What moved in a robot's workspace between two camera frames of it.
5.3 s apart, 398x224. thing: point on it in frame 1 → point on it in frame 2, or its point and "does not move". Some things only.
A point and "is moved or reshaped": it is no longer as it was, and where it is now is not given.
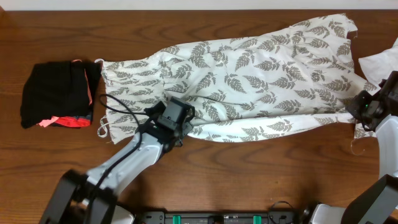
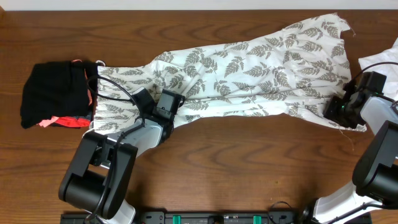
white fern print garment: [302, 74] is moved or reshaped
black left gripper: [185, 128] → [176, 104]
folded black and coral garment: [59, 93] does not move
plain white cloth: [380, 66] does not move
